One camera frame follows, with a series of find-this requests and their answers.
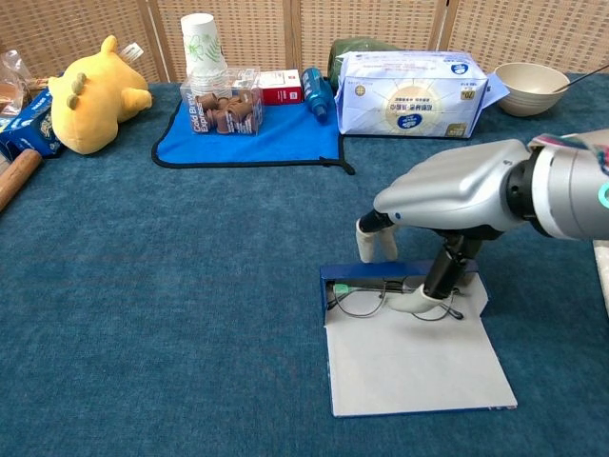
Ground bagged brown bread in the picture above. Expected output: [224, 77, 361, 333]
[0, 50, 37, 120]

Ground green spray bottle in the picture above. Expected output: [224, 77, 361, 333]
[326, 37, 401, 89]

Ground blue cloth with black edge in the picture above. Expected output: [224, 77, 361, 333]
[150, 97, 357, 176]

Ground dark blue snack box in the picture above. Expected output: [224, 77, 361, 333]
[0, 87, 66, 161]

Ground thin-framed eyeglasses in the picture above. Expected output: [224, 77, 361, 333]
[325, 275, 465, 321]

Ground clear bag with white cloth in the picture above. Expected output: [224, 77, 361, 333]
[592, 239, 609, 318]

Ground red and white small box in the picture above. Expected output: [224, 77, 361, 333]
[258, 69, 305, 107]

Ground white blue tissue pack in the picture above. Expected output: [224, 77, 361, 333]
[334, 50, 490, 140]

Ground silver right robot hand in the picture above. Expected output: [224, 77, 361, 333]
[355, 138, 534, 316]

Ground wooden rolling pin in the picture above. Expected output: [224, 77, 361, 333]
[0, 148, 44, 213]

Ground clear coffee capsule box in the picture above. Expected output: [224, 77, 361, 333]
[180, 68, 265, 137]

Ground white paper cup stack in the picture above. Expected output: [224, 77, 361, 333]
[180, 12, 229, 96]

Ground beige bowl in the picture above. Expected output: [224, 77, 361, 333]
[493, 62, 571, 118]

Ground yellow plush toy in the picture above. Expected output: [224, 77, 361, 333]
[47, 34, 154, 156]

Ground blue plastic bottle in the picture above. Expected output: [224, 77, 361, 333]
[301, 67, 335, 125]

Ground woven bamboo folding screen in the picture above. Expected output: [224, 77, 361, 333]
[0, 0, 609, 85]

